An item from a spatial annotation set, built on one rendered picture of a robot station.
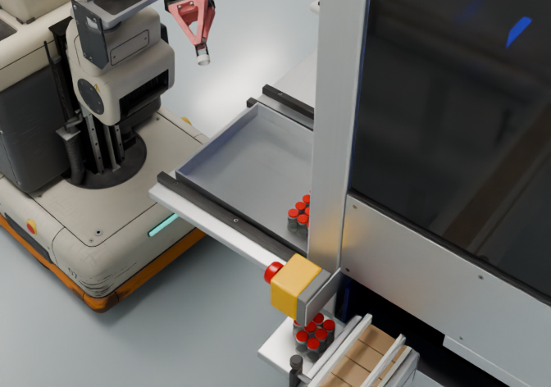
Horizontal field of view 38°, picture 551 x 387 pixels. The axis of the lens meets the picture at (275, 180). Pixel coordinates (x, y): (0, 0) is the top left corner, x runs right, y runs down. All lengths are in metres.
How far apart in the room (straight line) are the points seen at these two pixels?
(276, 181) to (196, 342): 0.93
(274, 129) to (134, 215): 0.78
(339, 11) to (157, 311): 1.67
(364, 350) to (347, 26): 0.58
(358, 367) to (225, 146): 0.60
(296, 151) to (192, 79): 1.59
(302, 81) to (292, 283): 0.68
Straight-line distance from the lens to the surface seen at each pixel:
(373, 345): 1.34
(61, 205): 2.45
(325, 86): 1.05
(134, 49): 2.04
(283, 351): 1.38
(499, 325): 1.18
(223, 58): 3.31
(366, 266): 1.25
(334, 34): 1.00
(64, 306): 2.57
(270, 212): 1.56
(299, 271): 1.29
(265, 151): 1.67
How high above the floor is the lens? 2.07
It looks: 47 degrees down
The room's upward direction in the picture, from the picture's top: straight up
